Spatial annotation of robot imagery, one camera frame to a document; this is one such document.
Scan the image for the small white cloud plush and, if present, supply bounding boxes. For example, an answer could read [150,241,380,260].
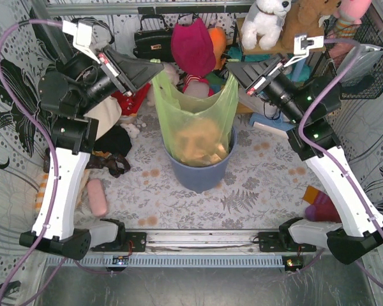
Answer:
[119,120,149,139]

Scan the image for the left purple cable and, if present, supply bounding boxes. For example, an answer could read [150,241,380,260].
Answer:
[0,18,116,306]

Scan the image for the purple orange sock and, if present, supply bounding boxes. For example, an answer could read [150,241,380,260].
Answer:
[303,186,341,223]

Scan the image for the white fluffy plush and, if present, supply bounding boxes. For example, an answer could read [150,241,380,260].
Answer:
[146,62,180,106]

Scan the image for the black handbag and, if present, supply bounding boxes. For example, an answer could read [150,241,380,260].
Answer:
[133,14,175,62]

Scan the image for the white round plush pink hands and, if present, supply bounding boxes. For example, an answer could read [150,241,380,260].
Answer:
[183,75,214,99]

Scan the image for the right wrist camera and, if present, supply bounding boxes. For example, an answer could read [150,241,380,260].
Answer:
[283,34,324,68]

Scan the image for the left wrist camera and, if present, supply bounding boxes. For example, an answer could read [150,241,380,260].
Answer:
[62,20,100,64]

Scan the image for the brown teddy bear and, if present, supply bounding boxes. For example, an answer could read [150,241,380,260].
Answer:
[281,0,341,50]

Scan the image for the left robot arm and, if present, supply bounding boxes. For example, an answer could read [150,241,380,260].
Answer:
[19,46,164,261]

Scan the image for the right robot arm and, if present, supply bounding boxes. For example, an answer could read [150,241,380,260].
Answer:
[226,55,383,265]

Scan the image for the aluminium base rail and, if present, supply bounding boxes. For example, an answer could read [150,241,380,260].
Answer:
[34,228,379,267]

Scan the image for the black cloth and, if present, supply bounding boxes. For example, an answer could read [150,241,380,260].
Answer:
[93,126,132,157]

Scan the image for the red cloth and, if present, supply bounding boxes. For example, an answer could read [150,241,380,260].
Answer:
[112,83,151,116]

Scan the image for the teal cloth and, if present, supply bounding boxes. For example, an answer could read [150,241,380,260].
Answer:
[227,47,270,62]

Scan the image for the brown patterned bag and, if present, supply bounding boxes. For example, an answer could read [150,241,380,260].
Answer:
[43,148,131,179]

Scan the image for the orange white striped cloth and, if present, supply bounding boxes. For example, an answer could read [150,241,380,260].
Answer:
[34,179,47,212]

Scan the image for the blue trash bin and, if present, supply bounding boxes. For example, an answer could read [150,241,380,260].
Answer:
[165,126,237,194]

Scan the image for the magenta hanging cloth bag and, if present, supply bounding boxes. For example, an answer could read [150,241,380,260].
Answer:
[171,17,216,77]

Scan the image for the silver pouch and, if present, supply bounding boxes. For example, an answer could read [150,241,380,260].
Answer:
[341,44,383,83]

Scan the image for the orange plush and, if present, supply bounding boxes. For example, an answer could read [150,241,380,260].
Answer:
[208,27,227,70]

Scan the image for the pink plush doll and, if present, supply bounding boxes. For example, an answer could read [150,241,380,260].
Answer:
[333,0,372,33]

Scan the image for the black wire basket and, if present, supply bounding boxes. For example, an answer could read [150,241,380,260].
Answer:
[325,15,383,100]

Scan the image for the green trash bag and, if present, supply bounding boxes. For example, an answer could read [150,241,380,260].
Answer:
[152,70,239,161]

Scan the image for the pink foam roll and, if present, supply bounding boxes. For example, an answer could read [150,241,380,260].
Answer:
[87,179,108,217]

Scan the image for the white grey dog plush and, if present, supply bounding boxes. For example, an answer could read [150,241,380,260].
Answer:
[240,0,292,50]

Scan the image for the cream canvas tote bag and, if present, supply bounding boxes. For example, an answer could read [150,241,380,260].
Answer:
[84,96,122,140]

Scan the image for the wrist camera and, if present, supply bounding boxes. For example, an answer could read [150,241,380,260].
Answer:
[283,34,324,68]
[62,20,100,64]

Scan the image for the wooden shelf rack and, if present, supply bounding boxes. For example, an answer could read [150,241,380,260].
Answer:
[232,17,329,57]

